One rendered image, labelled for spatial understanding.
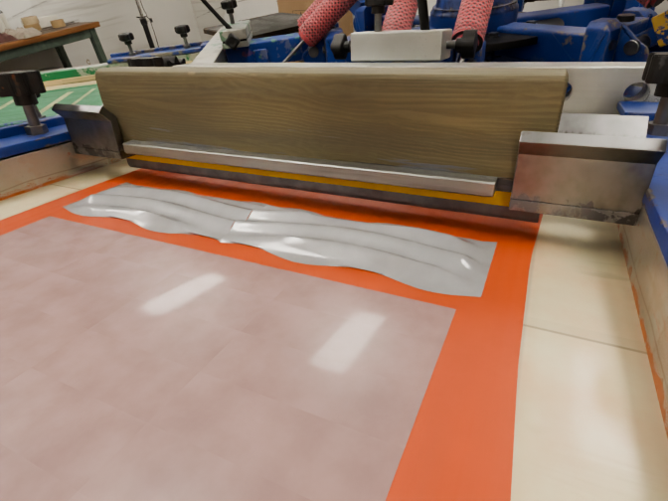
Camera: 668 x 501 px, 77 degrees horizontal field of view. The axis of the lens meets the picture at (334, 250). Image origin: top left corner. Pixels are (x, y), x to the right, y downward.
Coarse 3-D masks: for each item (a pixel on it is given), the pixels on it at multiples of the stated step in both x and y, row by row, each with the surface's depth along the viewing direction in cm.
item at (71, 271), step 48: (96, 192) 40; (192, 192) 39; (240, 192) 39; (288, 192) 38; (0, 240) 32; (48, 240) 31; (96, 240) 31; (144, 240) 31; (192, 240) 31; (0, 288) 26; (48, 288) 25; (96, 288) 25; (144, 288) 25; (0, 336) 22; (48, 336) 21; (0, 384) 19
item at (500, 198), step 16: (160, 160) 43; (176, 160) 42; (272, 176) 38; (288, 176) 37; (304, 176) 36; (400, 192) 33; (416, 192) 32; (432, 192) 32; (448, 192) 31; (496, 192) 30
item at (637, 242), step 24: (72, 144) 45; (0, 168) 39; (24, 168) 41; (48, 168) 43; (72, 168) 45; (96, 168) 48; (0, 192) 39; (24, 192) 41; (624, 240) 27; (648, 240) 22; (648, 264) 21; (648, 288) 20; (648, 312) 20; (648, 336) 19
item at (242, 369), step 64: (256, 256) 28; (512, 256) 27; (128, 320) 22; (192, 320) 22; (256, 320) 22; (320, 320) 22; (384, 320) 21; (448, 320) 21; (512, 320) 21; (64, 384) 18; (128, 384) 18; (192, 384) 18; (256, 384) 18; (320, 384) 18; (384, 384) 18; (448, 384) 18; (512, 384) 17; (0, 448) 16; (64, 448) 16; (128, 448) 15; (192, 448) 15; (256, 448) 15; (320, 448) 15; (384, 448) 15; (448, 448) 15; (512, 448) 15
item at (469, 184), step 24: (144, 144) 40; (168, 144) 40; (264, 168) 35; (288, 168) 34; (312, 168) 33; (336, 168) 32; (360, 168) 31; (384, 168) 31; (408, 168) 30; (456, 192) 28; (480, 192) 28
